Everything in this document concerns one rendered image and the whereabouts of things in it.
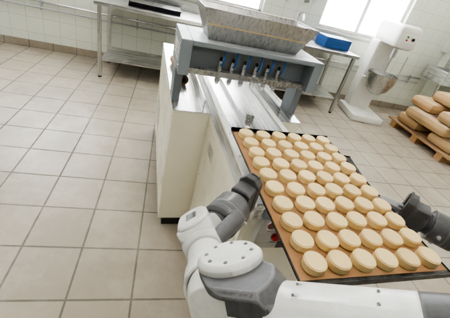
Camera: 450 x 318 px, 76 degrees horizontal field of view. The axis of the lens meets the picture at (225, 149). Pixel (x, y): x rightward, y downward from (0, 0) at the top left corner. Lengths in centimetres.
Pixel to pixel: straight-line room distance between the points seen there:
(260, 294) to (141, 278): 147
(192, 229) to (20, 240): 154
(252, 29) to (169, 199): 105
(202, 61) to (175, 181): 69
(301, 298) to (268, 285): 3
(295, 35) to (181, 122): 70
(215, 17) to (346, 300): 124
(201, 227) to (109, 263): 131
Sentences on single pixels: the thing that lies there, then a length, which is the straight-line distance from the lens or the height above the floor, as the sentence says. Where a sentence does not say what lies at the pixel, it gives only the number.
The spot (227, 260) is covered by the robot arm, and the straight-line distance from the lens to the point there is 34.
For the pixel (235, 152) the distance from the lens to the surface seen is 109.
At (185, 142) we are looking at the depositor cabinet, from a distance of 156.
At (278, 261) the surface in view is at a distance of 121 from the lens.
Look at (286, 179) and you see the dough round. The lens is 83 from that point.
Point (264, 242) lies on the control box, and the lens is 103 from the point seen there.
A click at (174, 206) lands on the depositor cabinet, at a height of 18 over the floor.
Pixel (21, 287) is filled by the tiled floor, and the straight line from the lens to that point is 180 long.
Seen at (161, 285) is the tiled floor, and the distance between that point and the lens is 173.
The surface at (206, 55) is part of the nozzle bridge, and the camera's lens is 146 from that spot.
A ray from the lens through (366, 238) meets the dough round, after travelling 78.
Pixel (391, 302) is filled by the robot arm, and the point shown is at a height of 127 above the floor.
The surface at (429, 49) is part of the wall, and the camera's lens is 616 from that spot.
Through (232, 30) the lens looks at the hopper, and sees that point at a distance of 143.
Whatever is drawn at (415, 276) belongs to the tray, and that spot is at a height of 101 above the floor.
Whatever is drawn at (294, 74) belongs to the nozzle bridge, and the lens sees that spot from 164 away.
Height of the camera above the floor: 146
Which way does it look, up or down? 31 degrees down
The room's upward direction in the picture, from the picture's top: 15 degrees clockwise
